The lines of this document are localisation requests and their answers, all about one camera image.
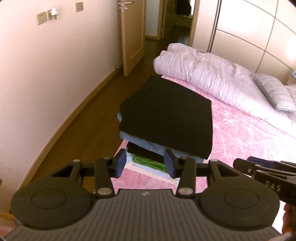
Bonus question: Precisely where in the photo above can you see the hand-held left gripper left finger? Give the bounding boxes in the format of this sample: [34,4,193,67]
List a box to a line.
[51,148,127,198]

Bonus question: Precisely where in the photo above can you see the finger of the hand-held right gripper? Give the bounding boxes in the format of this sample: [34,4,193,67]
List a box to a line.
[233,158,258,178]
[247,156,296,176]

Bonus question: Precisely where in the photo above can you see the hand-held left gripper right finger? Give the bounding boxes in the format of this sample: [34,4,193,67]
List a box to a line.
[164,149,243,198]

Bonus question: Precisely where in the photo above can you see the black garment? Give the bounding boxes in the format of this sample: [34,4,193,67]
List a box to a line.
[119,76,213,160]

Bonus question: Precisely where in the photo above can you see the stack of folded clothes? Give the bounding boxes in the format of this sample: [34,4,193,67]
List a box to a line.
[117,112,204,164]

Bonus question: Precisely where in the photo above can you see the green knitted cloth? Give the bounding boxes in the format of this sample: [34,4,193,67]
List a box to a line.
[132,155,168,173]

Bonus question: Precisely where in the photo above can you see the black folded cloth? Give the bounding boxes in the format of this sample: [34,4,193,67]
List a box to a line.
[127,142,166,164]

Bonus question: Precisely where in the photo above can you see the pink rose-patterned blanket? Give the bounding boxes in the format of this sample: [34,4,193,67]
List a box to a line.
[92,74,296,232]

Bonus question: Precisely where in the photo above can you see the grey patterned pillow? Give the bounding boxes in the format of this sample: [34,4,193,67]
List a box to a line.
[253,74,296,112]

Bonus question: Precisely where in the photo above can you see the pale striped quilt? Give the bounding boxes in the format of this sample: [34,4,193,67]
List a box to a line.
[153,43,296,133]

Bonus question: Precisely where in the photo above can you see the wooden door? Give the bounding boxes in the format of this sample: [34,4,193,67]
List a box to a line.
[118,0,146,77]

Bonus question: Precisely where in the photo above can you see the cream panelled wardrobe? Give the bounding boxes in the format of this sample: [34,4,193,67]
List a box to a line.
[207,0,296,77]

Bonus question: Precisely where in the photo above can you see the wooden door frame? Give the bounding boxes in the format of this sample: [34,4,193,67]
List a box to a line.
[188,0,201,49]

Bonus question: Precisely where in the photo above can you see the metal door handle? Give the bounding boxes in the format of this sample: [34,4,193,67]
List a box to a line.
[118,0,134,10]

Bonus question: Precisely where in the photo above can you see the wall socket with white plug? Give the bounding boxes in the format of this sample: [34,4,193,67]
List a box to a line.
[47,8,58,21]

